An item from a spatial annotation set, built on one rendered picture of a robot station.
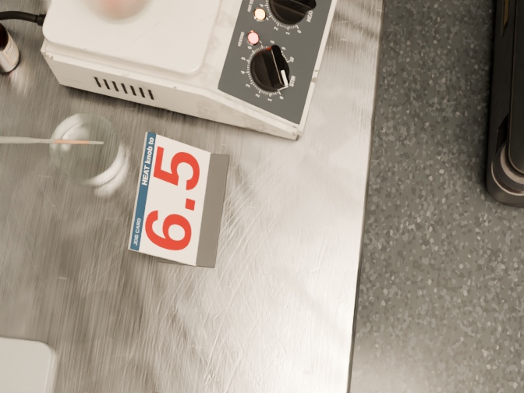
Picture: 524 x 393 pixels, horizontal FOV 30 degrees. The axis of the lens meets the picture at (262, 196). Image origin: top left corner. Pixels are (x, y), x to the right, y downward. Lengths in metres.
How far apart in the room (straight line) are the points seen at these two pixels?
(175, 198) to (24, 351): 0.16
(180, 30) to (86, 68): 0.08
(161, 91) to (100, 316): 0.17
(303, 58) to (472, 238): 0.83
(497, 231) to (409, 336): 0.21
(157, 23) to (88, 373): 0.26
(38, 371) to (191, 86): 0.24
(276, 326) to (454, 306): 0.81
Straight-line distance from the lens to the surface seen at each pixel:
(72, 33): 0.72
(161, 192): 0.73
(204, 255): 0.74
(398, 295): 1.51
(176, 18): 0.72
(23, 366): 0.75
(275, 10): 0.75
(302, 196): 0.76
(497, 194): 1.46
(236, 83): 0.72
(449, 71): 1.62
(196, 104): 0.74
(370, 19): 0.81
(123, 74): 0.73
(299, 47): 0.76
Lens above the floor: 1.48
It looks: 75 degrees down
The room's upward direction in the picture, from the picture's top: 4 degrees counter-clockwise
